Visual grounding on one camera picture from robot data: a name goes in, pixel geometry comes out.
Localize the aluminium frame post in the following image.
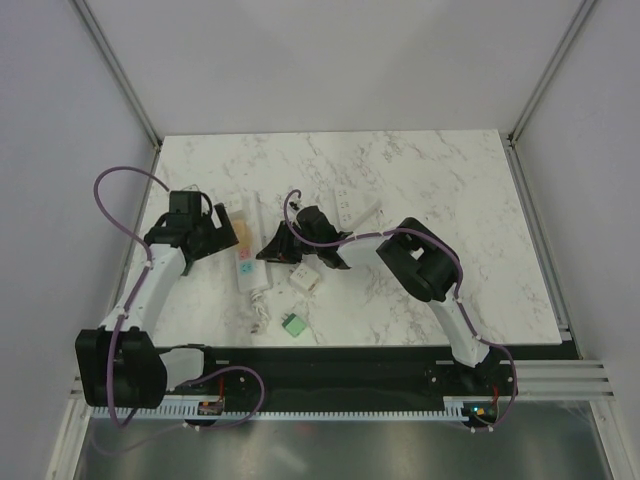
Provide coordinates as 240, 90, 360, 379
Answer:
505, 0, 600, 146
69, 0, 164, 154

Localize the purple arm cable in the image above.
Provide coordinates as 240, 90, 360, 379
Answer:
283, 188, 519, 434
93, 164, 267, 454

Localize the green plug adapter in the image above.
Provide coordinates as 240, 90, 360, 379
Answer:
281, 313, 307, 338

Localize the aluminium rail profile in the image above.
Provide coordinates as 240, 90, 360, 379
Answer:
69, 357, 617, 401

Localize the long white power strip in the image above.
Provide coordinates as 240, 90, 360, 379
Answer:
225, 193, 271, 294

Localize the right aluminium frame post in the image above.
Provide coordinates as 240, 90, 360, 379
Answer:
505, 0, 600, 146

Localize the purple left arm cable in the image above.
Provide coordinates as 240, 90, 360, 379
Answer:
93, 164, 267, 454

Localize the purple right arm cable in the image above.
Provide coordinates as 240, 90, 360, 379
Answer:
283, 188, 519, 434

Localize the white coiled cord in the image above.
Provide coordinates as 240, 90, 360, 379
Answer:
248, 288, 271, 335

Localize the left aluminium frame post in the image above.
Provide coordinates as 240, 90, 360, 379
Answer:
69, 0, 164, 154

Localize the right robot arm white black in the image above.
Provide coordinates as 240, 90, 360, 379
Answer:
257, 201, 494, 394

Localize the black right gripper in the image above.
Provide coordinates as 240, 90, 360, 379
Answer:
261, 220, 321, 264

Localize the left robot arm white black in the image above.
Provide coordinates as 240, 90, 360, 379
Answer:
75, 190, 238, 409

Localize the white slotted cable duct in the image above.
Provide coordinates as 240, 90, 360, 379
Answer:
92, 396, 516, 424

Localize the white cube plug orange logo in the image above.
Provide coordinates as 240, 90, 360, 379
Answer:
289, 263, 321, 295

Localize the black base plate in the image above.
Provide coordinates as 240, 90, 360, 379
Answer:
160, 344, 519, 414

